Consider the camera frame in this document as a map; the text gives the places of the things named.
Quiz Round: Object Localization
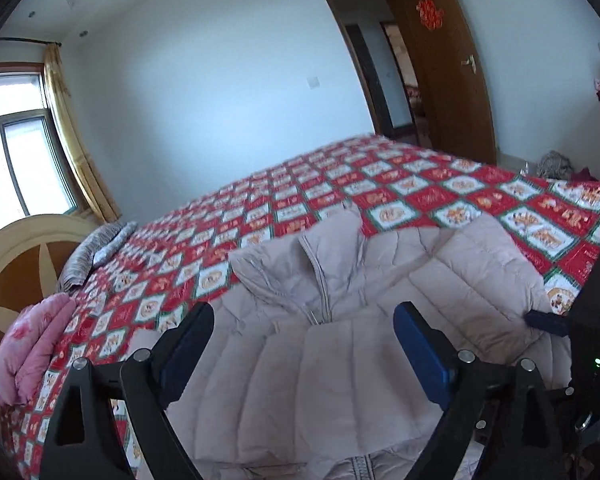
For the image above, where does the wooden door frame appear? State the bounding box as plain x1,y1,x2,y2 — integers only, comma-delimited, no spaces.
320,0,433,148

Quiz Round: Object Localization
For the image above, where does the brown wooden door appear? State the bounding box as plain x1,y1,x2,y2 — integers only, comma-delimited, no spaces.
390,0,497,166

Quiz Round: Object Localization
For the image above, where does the red patterned bedspread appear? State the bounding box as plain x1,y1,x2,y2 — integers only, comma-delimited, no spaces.
0,132,600,480

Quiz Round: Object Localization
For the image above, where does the window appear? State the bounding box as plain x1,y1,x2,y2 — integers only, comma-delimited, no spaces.
0,62,81,233

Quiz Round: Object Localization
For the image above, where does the grey cloth bundle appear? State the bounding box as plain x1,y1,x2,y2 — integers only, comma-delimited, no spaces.
536,151,573,179

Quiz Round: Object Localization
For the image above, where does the pink folded quilt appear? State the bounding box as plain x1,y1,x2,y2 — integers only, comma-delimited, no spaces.
0,292,77,406

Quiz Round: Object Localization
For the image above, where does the cream and wood headboard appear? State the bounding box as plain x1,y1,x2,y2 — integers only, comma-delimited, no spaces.
0,214,98,376

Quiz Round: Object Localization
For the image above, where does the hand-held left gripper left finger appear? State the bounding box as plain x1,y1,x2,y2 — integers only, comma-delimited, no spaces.
39,302,216,480

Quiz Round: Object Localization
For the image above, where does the beige puffer jacket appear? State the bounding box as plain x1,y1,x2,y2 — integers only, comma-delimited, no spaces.
130,200,573,480

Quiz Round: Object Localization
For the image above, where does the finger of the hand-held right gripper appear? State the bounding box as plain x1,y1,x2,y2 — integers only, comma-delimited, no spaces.
524,311,571,337

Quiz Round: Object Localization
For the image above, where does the red paper door decoration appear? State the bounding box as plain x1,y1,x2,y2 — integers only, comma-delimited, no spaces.
416,0,443,31

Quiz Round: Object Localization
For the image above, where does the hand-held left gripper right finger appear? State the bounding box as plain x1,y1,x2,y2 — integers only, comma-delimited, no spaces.
393,302,568,480

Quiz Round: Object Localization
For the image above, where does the striped grey pillow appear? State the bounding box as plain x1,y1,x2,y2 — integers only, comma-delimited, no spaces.
57,221,138,292

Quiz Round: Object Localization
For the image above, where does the dark red sofa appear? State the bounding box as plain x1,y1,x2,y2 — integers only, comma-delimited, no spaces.
405,85,425,117

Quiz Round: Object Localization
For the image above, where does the yellow curtain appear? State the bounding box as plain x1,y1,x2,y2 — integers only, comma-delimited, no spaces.
42,42,122,223

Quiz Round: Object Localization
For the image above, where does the dark curtain rod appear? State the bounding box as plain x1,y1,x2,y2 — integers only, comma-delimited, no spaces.
0,36,62,46

